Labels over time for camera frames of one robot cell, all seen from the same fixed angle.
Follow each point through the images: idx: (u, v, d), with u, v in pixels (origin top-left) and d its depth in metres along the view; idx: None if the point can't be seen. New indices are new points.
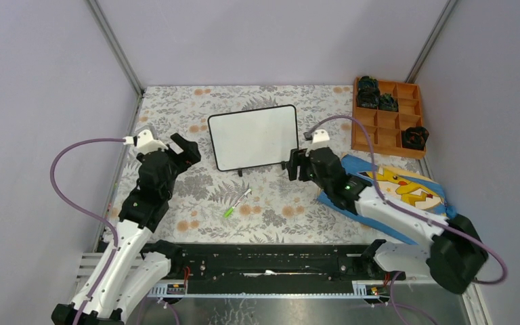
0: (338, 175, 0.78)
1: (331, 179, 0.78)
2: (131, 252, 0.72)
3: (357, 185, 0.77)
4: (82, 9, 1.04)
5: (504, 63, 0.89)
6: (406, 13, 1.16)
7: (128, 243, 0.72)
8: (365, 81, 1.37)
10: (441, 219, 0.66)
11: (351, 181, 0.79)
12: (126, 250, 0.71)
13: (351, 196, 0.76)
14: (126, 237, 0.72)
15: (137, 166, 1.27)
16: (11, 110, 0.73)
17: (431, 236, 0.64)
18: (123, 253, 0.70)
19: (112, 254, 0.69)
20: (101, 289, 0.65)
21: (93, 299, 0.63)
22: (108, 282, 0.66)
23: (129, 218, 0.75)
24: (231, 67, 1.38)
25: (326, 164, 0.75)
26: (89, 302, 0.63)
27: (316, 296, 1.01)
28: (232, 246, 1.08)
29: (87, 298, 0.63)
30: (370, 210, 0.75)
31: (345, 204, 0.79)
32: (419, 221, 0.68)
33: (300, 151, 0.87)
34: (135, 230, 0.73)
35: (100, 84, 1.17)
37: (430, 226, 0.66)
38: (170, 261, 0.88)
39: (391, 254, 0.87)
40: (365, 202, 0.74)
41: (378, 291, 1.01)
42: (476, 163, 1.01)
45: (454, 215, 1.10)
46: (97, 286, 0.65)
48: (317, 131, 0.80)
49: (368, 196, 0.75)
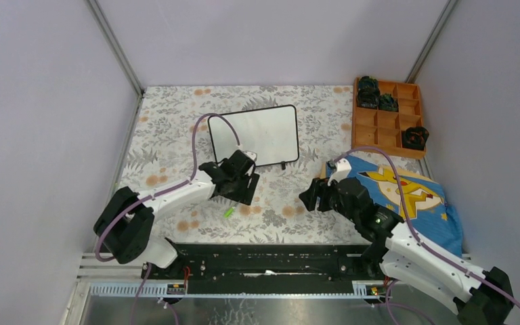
0: (367, 207, 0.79)
1: (360, 210, 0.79)
2: (193, 193, 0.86)
3: (386, 218, 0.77)
4: (83, 9, 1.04)
5: (504, 63, 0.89)
6: (405, 14, 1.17)
7: (197, 185, 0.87)
8: (365, 81, 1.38)
10: (479, 270, 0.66)
11: (380, 212, 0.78)
12: (194, 188, 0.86)
13: (382, 231, 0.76)
14: (201, 181, 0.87)
15: (137, 166, 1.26)
16: (10, 109, 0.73)
17: (470, 290, 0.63)
18: (190, 189, 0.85)
19: (185, 182, 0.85)
20: (164, 199, 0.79)
21: (155, 200, 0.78)
22: (171, 198, 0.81)
23: (207, 170, 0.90)
24: (231, 67, 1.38)
25: (355, 195, 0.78)
26: (151, 200, 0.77)
27: (315, 296, 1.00)
28: (232, 247, 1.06)
29: (152, 196, 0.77)
30: (402, 250, 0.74)
31: (374, 237, 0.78)
32: (456, 271, 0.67)
33: (323, 181, 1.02)
34: (208, 181, 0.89)
35: (100, 83, 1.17)
37: (468, 277, 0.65)
38: (176, 256, 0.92)
39: (401, 270, 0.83)
40: (397, 240, 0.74)
41: (378, 291, 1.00)
42: (476, 162, 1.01)
45: (454, 215, 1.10)
46: (162, 194, 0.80)
48: (340, 160, 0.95)
49: (401, 233, 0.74)
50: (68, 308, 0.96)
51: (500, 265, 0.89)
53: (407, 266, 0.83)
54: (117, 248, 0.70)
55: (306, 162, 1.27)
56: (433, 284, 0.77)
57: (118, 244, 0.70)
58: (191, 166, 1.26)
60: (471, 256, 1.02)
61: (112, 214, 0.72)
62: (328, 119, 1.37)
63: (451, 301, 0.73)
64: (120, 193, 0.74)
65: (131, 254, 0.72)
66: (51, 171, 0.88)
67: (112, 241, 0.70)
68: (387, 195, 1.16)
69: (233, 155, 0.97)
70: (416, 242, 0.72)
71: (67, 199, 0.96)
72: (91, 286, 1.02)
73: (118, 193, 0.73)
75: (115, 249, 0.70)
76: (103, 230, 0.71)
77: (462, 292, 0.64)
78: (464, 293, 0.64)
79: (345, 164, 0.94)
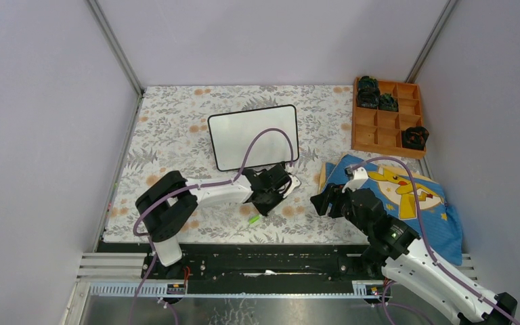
0: (380, 219, 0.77)
1: (374, 223, 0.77)
2: (231, 193, 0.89)
3: (401, 232, 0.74)
4: (83, 9, 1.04)
5: (504, 64, 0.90)
6: (405, 14, 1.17)
7: (237, 187, 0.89)
8: (365, 81, 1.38)
10: (491, 294, 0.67)
11: (394, 225, 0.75)
12: (234, 189, 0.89)
13: (398, 246, 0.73)
14: (242, 183, 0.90)
15: (137, 166, 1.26)
16: (11, 108, 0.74)
17: (482, 314, 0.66)
18: (230, 189, 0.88)
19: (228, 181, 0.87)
20: (207, 191, 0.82)
21: (200, 191, 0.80)
22: (212, 192, 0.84)
23: (246, 177, 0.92)
24: (231, 67, 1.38)
25: (370, 208, 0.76)
26: (197, 189, 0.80)
27: (315, 296, 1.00)
28: (232, 246, 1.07)
29: (198, 185, 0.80)
30: (416, 267, 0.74)
31: (387, 250, 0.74)
32: (470, 294, 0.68)
33: (337, 187, 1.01)
34: (248, 186, 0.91)
35: (100, 84, 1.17)
37: (481, 302, 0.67)
38: (175, 261, 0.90)
39: (403, 275, 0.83)
40: (412, 256, 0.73)
41: (378, 291, 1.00)
42: (475, 163, 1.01)
45: (454, 214, 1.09)
46: (207, 187, 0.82)
48: (358, 169, 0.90)
49: (416, 251, 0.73)
50: (68, 308, 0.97)
51: (500, 265, 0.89)
53: (409, 274, 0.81)
54: (153, 226, 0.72)
55: (306, 162, 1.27)
56: (436, 295, 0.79)
57: (156, 223, 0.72)
58: (191, 166, 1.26)
60: (471, 256, 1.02)
61: (158, 193, 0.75)
62: (329, 119, 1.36)
63: (453, 311, 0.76)
64: (169, 175, 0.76)
65: (164, 234, 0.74)
66: (51, 172, 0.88)
67: (149, 219, 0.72)
68: (387, 195, 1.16)
69: (273, 166, 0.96)
70: (432, 261, 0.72)
71: (67, 199, 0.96)
72: (91, 286, 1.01)
73: (169, 176, 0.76)
75: (151, 228, 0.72)
76: (144, 205, 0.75)
77: (473, 314, 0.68)
78: (474, 315, 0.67)
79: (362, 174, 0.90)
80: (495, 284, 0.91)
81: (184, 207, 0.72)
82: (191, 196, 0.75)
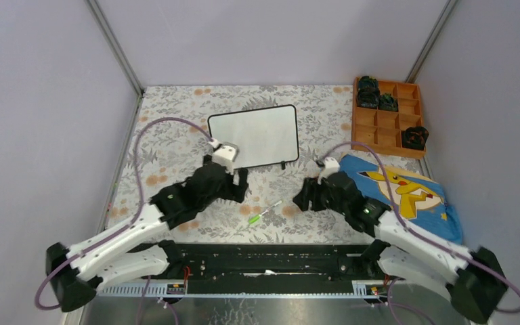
0: (356, 199, 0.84)
1: (349, 202, 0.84)
2: (137, 237, 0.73)
3: (375, 208, 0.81)
4: (82, 10, 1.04)
5: (504, 64, 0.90)
6: (405, 14, 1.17)
7: (141, 227, 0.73)
8: (365, 81, 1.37)
10: (464, 250, 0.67)
11: (369, 204, 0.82)
12: (137, 232, 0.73)
13: (371, 220, 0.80)
14: (145, 222, 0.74)
15: (137, 166, 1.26)
16: (11, 109, 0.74)
17: (456, 269, 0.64)
18: (132, 233, 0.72)
19: (124, 228, 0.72)
20: (95, 254, 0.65)
21: (84, 257, 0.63)
22: (105, 251, 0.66)
23: (158, 205, 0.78)
24: (231, 66, 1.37)
25: (342, 187, 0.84)
26: (80, 257, 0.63)
27: (315, 296, 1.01)
28: (232, 246, 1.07)
29: (80, 253, 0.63)
30: (391, 237, 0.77)
31: (364, 227, 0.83)
32: (442, 252, 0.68)
33: (313, 179, 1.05)
34: (156, 219, 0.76)
35: (99, 84, 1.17)
37: (454, 258, 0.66)
38: (166, 265, 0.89)
39: (398, 265, 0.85)
40: (384, 227, 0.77)
41: (378, 291, 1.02)
42: (476, 163, 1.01)
45: (454, 215, 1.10)
46: (95, 249, 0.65)
48: (328, 158, 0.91)
49: (388, 221, 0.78)
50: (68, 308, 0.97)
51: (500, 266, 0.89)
53: (403, 261, 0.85)
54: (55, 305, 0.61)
55: (306, 163, 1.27)
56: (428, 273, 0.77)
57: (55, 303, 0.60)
58: (191, 166, 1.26)
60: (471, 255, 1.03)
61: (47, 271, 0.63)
62: (328, 119, 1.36)
63: (441, 284, 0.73)
64: (49, 251, 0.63)
65: (76, 307, 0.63)
66: (51, 172, 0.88)
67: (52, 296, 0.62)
68: (387, 194, 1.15)
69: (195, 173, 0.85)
70: (403, 229, 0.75)
71: (66, 199, 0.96)
72: None
73: (50, 250, 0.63)
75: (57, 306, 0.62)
76: None
77: (449, 272, 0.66)
78: (450, 273, 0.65)
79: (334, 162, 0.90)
80: None
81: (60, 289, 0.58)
82: (70, 271, 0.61)
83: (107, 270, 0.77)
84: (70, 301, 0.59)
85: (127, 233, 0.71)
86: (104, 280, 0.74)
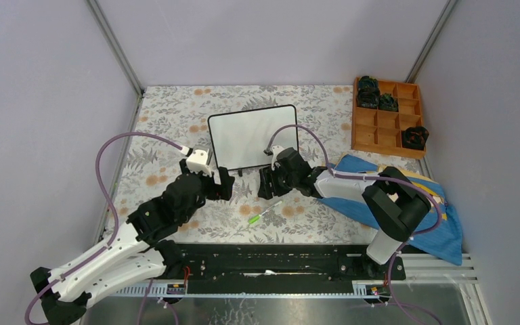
0: (300, 168, 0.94)
1: (295, 172, 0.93)
2: (116, 257, 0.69)
3: (316, 172, 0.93)
4: (82, 10, 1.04)
5: (504, 64, 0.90)
6: (405, 14, 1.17)
7: (118, 248, 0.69)
8: (365, 81, 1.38)
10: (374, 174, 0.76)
11: (312, 170, 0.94)
12: (116, 253, 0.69)
13: (311, 182, 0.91)
14: (122, 242, 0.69)
15: (137, 166, 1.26)
16: (11, 109, 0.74)
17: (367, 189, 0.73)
18: (108, 255, 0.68)
19: (101, 250, 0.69)
20: (74, 277, 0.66)
21: (63, 282, 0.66)
22: (82, 275, 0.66)
23: (135, 223, 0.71)
24: (231, 67, 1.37)
25: (287, 158, 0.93)
26: (60, 282, 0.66)
27: (316, 296, 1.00)
28: (232, 246, 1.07)
29: (60, 277, 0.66)
30: (326, 186, 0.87)
31: (311, 191, 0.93)
32: (357, 181, 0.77)
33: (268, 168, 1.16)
34: (134, 237, 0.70)
35: (99, 84, 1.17)
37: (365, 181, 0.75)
38: (164, 268, 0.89)
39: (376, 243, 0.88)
40: (319, 181, 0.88)
41: (378, 291, 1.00)
42: (475, 164, 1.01)
45: (453, 214, 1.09)
46: (74, 272, 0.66)
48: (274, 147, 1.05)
49: (322, 176, 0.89)
50: None
51: (500, 266, 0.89)
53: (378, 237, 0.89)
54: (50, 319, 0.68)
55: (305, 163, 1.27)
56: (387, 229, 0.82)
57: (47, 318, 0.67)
58: None
60: (471, 256, 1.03)
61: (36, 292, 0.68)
62: (329, 119, 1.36)
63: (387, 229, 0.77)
64: (34, 273, 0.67)
65: (69, 319, 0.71)
66: (51, 172, 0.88)
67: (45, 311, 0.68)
68: None
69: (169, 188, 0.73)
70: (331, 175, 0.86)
71: (66, 200, 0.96)
72: None
73: (35, 273, 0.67)
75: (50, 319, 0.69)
76: None
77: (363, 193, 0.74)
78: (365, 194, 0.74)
79: (280, 148, 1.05)
80: (496, 285, 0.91)
81: (45, 312, 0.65)
82: (52, 296, 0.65)
83: (96, 284, 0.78)
84: (56, 319, 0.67)
85: (103, 256, 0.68)
86: (93, 295, 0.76)
